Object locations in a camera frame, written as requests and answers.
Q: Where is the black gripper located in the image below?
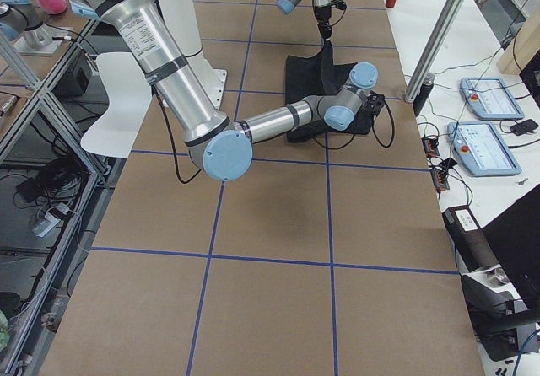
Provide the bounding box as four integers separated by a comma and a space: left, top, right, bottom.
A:
363, 92, 385, 116
314, 5, 332, 41

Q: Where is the lower teach pendant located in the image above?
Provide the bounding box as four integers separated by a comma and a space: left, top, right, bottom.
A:
447, 121, 521, 177

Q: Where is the teach pendant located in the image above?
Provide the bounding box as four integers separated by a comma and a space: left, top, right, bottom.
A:
447, 121, 521, 177
460, 78, 525, 121

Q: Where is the upper teach pendant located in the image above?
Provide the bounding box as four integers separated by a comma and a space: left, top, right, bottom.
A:
460, 78, 525, 121

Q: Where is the black box printer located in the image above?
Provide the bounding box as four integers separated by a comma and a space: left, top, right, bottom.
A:
442, 205, 498, 271

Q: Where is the black monitor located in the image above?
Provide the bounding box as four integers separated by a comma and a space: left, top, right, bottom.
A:
483, 187, 539, 308

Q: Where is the white power strip on floor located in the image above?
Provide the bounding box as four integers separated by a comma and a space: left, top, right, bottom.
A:
32, 203, 70, 238

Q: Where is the aluminium frame post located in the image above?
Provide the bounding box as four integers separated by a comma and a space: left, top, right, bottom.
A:
404, 0, 464, 103

